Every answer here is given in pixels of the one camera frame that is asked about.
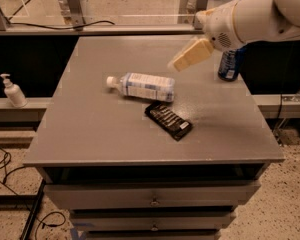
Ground black floor cable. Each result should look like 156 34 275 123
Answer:
0 137 67 240

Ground top grey drawer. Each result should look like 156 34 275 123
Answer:
44 181 260 210

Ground right metal bracket post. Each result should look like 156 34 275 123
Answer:
178 0 208 30

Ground middle grey drawer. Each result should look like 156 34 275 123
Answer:
70 211 235 231

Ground clear blue-label plastic bottle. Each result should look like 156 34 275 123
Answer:
106 73 175 102

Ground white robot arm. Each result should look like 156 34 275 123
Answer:
168 0 300 71

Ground grey drawer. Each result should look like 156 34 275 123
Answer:
70 211 235 231
44 181 260 210

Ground grey drawer cabinet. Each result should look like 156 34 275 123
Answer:
25 36 283 240

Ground metal bracket post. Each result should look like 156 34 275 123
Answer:
57 0 86 29
178 0 208 30

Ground blue soda can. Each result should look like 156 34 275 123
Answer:
218 47 246 81

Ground white pump dispenser bottle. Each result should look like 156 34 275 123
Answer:
0 73 27 108

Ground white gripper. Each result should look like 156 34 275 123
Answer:
168 0 244 72

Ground left metal bracket post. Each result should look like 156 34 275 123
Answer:
57 0 86 29

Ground black cable on ledge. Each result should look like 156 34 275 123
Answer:
9 19 116 31

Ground black rxbar chocolate bar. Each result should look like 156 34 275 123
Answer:
145 101 193 141

